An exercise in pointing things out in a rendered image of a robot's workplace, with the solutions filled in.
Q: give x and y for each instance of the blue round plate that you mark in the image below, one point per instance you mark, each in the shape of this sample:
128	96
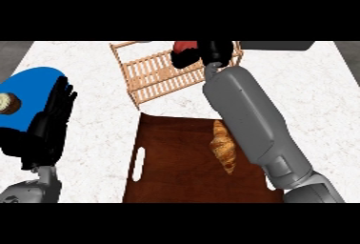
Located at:
29	98

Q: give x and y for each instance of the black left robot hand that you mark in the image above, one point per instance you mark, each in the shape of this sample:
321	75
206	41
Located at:
49	127

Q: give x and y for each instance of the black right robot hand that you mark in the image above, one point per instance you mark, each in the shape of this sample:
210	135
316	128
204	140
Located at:
216	53

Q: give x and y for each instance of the dark grey flat appliance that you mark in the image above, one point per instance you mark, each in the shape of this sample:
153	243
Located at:
277	45

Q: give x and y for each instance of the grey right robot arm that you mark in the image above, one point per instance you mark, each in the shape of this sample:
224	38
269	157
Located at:
263	133

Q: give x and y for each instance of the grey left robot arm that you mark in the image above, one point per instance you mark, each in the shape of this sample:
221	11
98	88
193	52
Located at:
33	187

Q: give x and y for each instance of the dark brown wooden tray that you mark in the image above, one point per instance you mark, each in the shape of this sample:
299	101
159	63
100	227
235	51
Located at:
188	165

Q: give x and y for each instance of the chocolate cupcake with cream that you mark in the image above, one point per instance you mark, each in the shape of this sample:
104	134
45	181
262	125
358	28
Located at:
8	103

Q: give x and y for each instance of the red bell pepper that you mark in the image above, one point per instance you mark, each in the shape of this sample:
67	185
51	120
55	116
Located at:
185	46

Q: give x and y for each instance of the pale wooden tiered shelf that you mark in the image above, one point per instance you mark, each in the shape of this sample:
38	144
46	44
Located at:
160	74

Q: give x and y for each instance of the golden brown croissant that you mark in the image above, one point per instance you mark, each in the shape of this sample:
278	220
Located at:
224	146

